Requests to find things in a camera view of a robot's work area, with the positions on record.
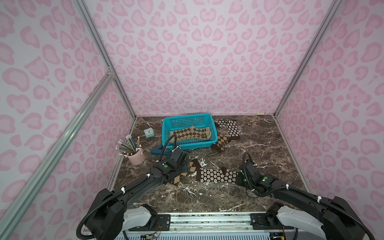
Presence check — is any aluminium front rail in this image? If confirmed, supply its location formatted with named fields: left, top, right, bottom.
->
left=80, top=210, right=346, bottom=240

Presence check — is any bundle of pencils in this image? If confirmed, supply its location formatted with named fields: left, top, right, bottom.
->
left=115, top=135, right=142, bottom=158

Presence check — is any teal plastic basket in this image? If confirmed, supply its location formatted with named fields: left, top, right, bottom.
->
left=162, top=114, right=218, bottom=150

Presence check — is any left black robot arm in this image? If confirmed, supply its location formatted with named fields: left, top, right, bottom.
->
left=76, top=134, right=189, bottom=240

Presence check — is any dark brown argyle sock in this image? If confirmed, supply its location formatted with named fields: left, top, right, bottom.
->
left=171, top=158, right=201, bottom=185
left=211, top=135, right=232, bottom=153

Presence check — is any tan argyle sock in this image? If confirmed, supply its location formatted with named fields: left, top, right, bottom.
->
left=170, top=126, right=212, bottom=142

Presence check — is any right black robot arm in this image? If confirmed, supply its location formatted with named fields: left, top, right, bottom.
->
left=239, top=152, right=375, bottom=240

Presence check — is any daisy sock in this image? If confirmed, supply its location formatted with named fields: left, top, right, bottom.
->
left=215, top=119, right=241, bottom=142
left=196, top=168, right=239, bottom=184

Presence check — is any small teal clock cube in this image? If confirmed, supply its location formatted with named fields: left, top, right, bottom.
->
left=144, top=128, right=155, bottom=139

